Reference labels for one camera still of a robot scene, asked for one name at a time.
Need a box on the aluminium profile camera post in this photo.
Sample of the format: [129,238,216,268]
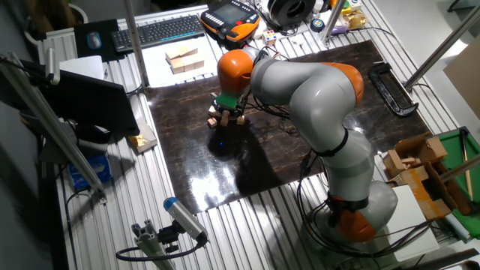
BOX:
[130,219,177,270]

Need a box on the black computer keyboard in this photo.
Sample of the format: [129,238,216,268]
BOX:
[110,13,206,53]

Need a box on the black mouse pad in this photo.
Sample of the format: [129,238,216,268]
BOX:
[73,18,125,64]

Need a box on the blue tissue pack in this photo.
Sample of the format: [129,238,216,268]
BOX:
[67,154,113,191]

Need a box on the black camera cable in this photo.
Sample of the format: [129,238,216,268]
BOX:
[115,234,208,263]

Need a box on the grey computer mouse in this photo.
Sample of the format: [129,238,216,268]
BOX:
[86,31,103,50]

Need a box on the silver metal pole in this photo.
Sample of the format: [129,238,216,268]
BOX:
[439,154,480,184]
[320,0,347,38]
[403,5,480,90]
[122,0,150,88]

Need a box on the box with gold foil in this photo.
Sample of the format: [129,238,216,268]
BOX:
[128,116,158,154]

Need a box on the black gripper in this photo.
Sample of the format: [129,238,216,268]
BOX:
[210,103,246,122]

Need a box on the open cardboard box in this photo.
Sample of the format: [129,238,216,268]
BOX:
[382,130,459,222]

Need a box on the brown cardboard sheet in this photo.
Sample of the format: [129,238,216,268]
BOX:
[443,35,480,121]

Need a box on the dark marble pattern mat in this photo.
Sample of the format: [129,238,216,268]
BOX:
[144,39,432,215]

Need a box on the green mini billiard table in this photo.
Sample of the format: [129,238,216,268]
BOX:
[436,126,480,239]

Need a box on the slanted aluminium beam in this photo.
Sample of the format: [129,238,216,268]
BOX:
[0,52,109,204]

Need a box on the wooden cue stick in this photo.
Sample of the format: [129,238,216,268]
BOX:
[460,129,474,202]

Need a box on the silver camera with blue end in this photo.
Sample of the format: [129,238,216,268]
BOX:
[163,196,209,243]

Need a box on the gold foil object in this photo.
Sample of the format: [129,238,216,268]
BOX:
[341,10,368,30]

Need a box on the green gripper mount plate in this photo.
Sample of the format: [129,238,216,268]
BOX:
[214,92,238,110]

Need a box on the orange black teach pendant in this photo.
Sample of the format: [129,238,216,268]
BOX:
[199,0,262,43]

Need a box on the silver camera on beam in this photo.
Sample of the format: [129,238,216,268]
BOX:
[44,46,62,86]

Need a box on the black camera bracket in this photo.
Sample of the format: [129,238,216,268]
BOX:
[157,220,182,254]

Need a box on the black filament spool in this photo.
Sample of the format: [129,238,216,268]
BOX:
[268,0,318,27]

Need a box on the black laptop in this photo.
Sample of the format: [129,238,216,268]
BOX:
[0,59,140,137]

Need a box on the white puzzle cube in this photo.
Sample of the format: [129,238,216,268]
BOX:
[262,29,278,48]

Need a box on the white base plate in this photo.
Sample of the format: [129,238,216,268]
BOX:
[382,185,440,263]

